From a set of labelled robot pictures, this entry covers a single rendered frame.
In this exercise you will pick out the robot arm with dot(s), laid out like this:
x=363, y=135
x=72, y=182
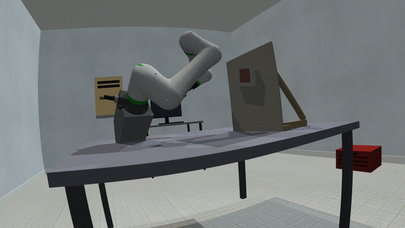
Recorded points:
x=147, y=83

